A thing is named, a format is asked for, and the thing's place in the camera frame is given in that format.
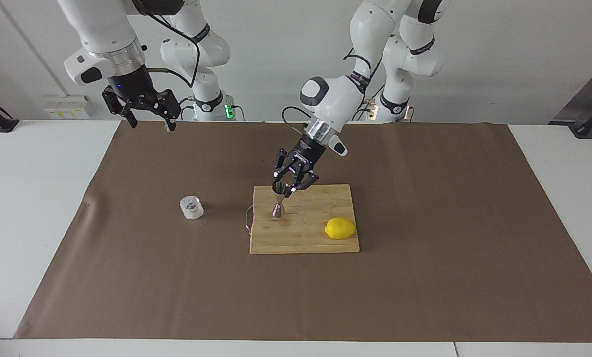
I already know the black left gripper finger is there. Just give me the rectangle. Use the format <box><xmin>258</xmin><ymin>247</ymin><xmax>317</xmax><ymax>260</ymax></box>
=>
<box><xmin>274</xmin><ymin>149</ymin><xmax>292</xmax><ymax>185</ymax></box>
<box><xmin>288</xmin><ymin>169</ymin><xmax>320</xmax><ymax>197</ymax></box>

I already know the steel double jigger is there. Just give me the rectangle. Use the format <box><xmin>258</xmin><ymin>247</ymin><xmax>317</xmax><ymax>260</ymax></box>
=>
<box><xmin>271</xmin><ymin>181</ymin><xmax>287</xmax><ymax>219</ymax></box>

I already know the small clear glass cup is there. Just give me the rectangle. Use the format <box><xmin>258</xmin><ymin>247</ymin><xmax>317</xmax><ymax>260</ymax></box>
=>
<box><xmin>179</xmin><ymin>195</ymin><xmax>205</xmax><ymax>220</ymax></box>

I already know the wooden cutting board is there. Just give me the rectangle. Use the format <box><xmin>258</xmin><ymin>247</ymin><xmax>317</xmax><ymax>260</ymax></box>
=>
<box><xmin>245</xmin><ymin>184</ymin><xmax>361</xmax><ymax>255</ymax></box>

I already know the yellow lemon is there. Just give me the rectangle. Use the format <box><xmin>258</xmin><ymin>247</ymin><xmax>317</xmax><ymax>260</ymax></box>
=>
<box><xmin>324</xmin><ymin>217</ymin><xmax>357</xmax><ymax>240</ymax></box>

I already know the brown paper table mat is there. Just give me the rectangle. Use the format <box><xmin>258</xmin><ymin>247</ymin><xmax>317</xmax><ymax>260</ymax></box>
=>
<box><xmin>14</xmin><ymin>120</ymin><xmax>592</xmax><ymax>343</ymax></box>

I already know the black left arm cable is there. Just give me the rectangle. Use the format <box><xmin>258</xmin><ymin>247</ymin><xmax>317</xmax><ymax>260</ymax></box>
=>
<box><xmin>281</xmin><ymin>47</ymin><xmax>374</xmax><ymax>138</ymax></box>

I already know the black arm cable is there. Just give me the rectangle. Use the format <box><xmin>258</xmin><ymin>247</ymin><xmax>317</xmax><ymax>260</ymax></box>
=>
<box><xmin>144</xmin><ymin>12</ymin><xmax>201</xmax><ymax>89</ymax></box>
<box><xmin>281</xmin><ymin>47</ymin><xmax>374</xmax><ymax>138</ymax></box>

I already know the white wall socket box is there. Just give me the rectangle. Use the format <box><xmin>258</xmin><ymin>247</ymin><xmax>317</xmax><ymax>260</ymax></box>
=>
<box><xmin>44</xmin><ymin>96</ymin><xmax>92</xmax><ymax>120</ymax></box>

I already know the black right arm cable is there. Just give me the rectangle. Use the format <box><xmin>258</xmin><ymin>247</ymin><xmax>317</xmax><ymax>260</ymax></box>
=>
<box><xmin>144</xmin><ymin>12</ymin><xmax>201</xmax><ymax>89</ymax></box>

